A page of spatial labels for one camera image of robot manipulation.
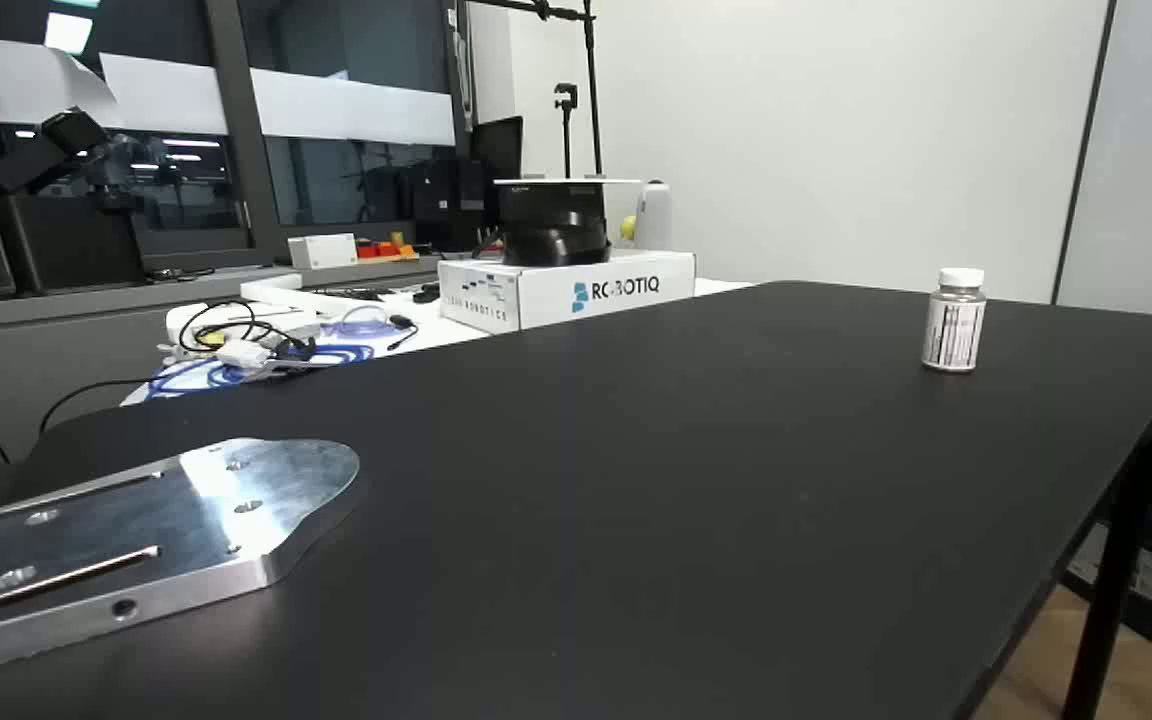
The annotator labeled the white power strip with cables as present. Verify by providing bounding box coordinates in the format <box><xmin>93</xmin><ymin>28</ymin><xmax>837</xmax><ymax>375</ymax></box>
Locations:
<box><xmin>159</xmin><ymin>295</ymin><xmax>418</xmax><ymax>380</ymax></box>

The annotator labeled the black box-shaped device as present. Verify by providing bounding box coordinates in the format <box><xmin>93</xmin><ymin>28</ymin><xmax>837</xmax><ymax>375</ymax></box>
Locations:
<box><xmin>409</xmin><ymin>154</ymin><xmax>491</xmax><ymax>255</ymax></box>

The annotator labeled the black camera on stand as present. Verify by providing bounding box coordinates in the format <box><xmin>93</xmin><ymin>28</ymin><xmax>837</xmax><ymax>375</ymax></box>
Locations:
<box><xmin>0</xmin><ymin>102</ymin><xmax>111</xmax><ymax>201</ymax></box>

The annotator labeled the black stand pole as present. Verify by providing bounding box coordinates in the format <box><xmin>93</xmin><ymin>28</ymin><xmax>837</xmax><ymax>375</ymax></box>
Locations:
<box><xmin>546</xmin><ymin>80</ymin><xmax>582</xmax><ymax>184</ymax></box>

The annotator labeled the black cable on desk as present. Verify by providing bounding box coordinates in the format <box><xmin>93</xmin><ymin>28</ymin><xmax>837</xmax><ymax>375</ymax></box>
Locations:
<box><xmin>34</xmin><ymin>372</ymin><xmax>157</xmax><ymax>439</ymax></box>

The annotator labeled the white cardboard box blue print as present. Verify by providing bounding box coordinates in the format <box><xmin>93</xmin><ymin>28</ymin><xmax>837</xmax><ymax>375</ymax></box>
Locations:
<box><xmin>434</xmin><ymin>249</ymin><xmax>699</xmax><ymax>337</ymax></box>

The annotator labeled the black computer monitor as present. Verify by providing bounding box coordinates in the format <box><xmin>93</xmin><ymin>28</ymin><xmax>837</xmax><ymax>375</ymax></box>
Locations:
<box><xmin>469</xmin><ymin>111</ymin><xmax>528</xmax><ymax>184</ymax></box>

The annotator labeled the orange red small item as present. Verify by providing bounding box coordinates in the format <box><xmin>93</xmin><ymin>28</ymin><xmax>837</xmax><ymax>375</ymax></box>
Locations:
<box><xmin>356</xmin><ymin>233</ymin><xmax>418</xmax><ymax>262</ymax></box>

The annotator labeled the shiny metal mounting plate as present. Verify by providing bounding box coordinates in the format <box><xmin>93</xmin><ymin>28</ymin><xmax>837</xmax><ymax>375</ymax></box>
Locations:
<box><xmin>0</xmin><ymin>436</ymin><xmax>367</xmax><ymax>683</ymax></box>

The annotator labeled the blue white paper sheet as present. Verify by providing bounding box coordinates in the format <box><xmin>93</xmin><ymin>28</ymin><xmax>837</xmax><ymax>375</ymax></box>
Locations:
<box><xmin>119</xmin><ymin>339</ymin><xmax>389</xmax><ymax>413</ymax></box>

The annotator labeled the small white container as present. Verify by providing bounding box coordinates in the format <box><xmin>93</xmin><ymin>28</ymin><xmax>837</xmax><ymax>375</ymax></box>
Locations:
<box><xmin>635</xmin><ymin>175</ymin><xmax>675</xmax><ymax>251</ymax></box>

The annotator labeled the black table leg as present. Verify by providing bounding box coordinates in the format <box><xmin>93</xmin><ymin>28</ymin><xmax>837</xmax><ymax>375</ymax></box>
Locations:
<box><xmin>1057</xmin><ymin>457</ymin><xmax>1152</xmax><ymax>720</ymax></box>

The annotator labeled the dark metal pillar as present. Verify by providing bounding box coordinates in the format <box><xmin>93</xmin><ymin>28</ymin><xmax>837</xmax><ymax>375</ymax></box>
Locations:
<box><xmin>198</xmin><ymin>0</ymin><xmax>291</xmax><ymax>261</ymax></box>

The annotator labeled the small white box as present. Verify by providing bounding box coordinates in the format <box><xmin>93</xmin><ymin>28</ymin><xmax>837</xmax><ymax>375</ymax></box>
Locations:
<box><xmin>282</xmin><ymin>228</ymin><xmax>363</xmax><ymax>275</ymax></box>

